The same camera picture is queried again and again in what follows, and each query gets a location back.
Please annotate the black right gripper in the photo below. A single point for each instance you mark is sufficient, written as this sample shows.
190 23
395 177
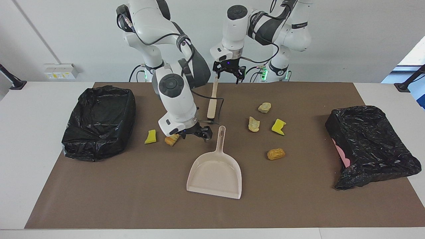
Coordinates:
194 128

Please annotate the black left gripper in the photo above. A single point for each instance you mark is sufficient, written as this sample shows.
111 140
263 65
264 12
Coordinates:
229 66

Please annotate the beige hand brush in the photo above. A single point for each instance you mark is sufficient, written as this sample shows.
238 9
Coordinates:
212 103

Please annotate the beige plastic dustpan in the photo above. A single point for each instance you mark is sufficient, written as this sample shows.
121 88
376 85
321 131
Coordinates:
214 176

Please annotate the pale orange-backed pastry piece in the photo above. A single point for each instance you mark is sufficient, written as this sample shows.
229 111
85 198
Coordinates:
254 124

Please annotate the plain yellow sponge chunk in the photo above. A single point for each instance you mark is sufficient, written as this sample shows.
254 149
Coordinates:
278 127

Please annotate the golden brown bread roll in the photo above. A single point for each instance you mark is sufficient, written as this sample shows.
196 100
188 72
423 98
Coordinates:
276 154

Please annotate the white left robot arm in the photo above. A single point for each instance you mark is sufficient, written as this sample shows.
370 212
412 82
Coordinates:
235 30

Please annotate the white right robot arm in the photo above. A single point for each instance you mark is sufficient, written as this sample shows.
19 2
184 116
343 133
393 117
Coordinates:
172 99

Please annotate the black bag lined bin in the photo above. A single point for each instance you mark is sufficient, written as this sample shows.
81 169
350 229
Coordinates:
99 132

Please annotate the pink bin with black bag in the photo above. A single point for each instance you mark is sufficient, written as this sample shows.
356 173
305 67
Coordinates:
372 149

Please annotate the orange striped sponge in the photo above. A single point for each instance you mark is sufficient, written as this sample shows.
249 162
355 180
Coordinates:
171 140

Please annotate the small yellow sponge piece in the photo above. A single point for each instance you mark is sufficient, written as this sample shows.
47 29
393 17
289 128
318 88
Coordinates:
151 137

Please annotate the brown table mat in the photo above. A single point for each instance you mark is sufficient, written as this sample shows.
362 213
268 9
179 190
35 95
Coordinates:
132 199

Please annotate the white wall power outlet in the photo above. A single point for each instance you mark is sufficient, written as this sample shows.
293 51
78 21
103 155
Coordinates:
59 71

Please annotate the black camera stand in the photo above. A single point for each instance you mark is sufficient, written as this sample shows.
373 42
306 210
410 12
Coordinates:
13 83
406 84

